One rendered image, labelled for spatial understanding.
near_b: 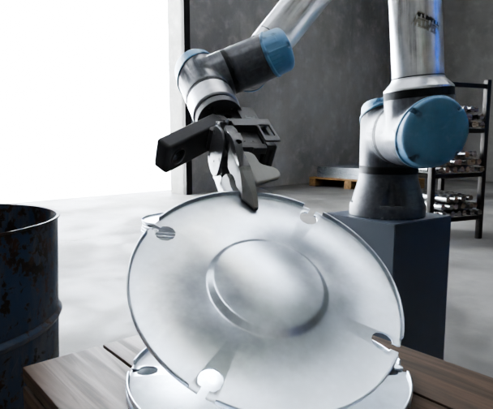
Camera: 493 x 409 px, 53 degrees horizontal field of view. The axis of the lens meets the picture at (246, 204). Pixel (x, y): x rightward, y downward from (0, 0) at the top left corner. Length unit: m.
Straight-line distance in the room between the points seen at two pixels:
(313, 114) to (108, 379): 6.60
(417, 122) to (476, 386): 0.42
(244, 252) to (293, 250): 0.06
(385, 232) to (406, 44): 0.33
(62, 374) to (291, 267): 0.27
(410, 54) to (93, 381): 0.67
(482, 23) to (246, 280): 7.78
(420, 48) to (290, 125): 5.83
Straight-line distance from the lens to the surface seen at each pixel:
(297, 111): 6.79
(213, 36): 5.86
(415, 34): 0.89
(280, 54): 0.83
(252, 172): 0.63
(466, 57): 8.19
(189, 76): 0.81
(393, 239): 0.94
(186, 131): 0.68
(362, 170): 1.02
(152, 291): 0.50
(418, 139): 0.85
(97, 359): 0.62
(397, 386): 0.54
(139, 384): 0.53
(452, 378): 0.60
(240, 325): 0.49
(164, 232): 1.52
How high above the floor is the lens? 0.60
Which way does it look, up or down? 7 degrees down
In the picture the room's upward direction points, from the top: straight up
